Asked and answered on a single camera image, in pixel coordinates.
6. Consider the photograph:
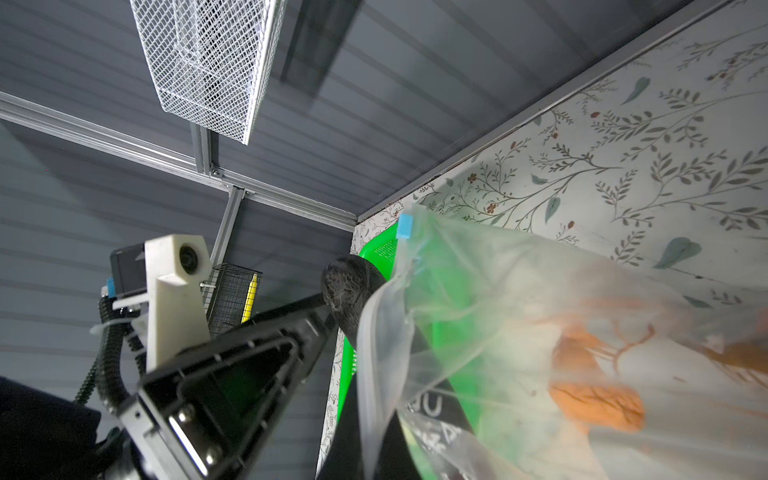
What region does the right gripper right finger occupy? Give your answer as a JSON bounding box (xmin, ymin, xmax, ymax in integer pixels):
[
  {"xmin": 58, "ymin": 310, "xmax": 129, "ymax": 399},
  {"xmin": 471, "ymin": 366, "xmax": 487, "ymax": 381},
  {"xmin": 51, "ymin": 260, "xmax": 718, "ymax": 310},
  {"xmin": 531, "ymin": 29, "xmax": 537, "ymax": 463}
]
[{"xmin": 374, "ymin": 414, "xmax": 421, "ymax": 480}]

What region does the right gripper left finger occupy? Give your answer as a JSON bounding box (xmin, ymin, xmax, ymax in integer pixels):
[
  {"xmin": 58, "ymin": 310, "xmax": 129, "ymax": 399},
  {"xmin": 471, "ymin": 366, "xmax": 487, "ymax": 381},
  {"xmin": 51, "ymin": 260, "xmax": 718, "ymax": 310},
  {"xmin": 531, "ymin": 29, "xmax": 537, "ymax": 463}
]
[{"xmin": 316, "ymin": 377, "xmax": 364, "ymax": 480}]

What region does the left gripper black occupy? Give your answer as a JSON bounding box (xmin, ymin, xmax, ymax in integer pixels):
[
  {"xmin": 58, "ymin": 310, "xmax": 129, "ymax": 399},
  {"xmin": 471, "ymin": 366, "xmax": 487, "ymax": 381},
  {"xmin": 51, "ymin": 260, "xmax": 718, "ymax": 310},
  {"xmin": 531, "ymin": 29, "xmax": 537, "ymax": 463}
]
[{"xmin": 118, "ymin": 294, "xmax": 336, "ymax": 479}]

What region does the clear zip top bag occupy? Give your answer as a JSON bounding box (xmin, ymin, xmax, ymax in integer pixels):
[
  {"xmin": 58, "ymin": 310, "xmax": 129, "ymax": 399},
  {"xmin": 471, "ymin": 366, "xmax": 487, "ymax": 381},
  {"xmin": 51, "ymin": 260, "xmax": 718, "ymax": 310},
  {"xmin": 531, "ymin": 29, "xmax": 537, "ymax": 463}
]
[{"xmin": 356, "ymin": 205, "xmax": 767, "ymax": 479}]

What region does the green plastic basket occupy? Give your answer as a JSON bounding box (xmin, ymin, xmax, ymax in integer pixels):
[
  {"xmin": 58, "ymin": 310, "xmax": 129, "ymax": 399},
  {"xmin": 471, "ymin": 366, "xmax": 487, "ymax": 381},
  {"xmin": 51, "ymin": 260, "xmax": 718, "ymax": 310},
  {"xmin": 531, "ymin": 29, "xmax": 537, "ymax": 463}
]
[{"xmin": 354, "ymin": 212, "xmax": 494, "ymax": 439}]

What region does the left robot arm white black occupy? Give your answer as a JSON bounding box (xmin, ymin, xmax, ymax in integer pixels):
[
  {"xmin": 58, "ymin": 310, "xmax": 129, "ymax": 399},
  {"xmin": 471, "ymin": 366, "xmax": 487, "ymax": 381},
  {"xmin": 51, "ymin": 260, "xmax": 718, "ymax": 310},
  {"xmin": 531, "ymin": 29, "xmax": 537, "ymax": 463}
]
[{"xmin": 1, "ymin": 295, "xmax": 336, "ymax": 479}]

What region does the black wire wall basket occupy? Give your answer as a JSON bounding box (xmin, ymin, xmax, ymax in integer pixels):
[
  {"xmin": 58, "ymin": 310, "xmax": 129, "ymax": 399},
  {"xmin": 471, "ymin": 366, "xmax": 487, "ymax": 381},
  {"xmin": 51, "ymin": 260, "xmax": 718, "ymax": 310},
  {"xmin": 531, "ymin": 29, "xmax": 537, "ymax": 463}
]
[{"xmin": 201, "ymin": 263, "xmax": 262, "ymax": 338}]

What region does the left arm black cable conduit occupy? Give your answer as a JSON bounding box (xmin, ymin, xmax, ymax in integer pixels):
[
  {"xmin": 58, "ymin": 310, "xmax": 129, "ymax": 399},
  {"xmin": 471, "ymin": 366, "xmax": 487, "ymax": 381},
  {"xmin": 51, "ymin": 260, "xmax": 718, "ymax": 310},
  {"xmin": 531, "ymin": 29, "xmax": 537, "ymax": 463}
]
[{"xmin": 73, "ymin": 296, "xmax": 148, "ymax": 412}]

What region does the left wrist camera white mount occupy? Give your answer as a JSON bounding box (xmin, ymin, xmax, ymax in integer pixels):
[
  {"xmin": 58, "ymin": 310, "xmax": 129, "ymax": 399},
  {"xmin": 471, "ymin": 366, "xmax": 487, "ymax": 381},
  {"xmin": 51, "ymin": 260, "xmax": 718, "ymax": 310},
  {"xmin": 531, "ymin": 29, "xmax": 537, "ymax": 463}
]
[{"xmin": 110, "ymin": 234, "xmax": 212, "ymax": 372}]

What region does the white wire wall basket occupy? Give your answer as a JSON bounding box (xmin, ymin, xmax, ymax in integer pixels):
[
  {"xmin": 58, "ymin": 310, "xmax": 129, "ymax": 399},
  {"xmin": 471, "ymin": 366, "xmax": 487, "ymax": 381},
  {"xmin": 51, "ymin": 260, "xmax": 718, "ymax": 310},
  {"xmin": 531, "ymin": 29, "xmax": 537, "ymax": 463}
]
[{"xmin": 130, "ymin": 0, "xmax": 286, "ymax": 145}]

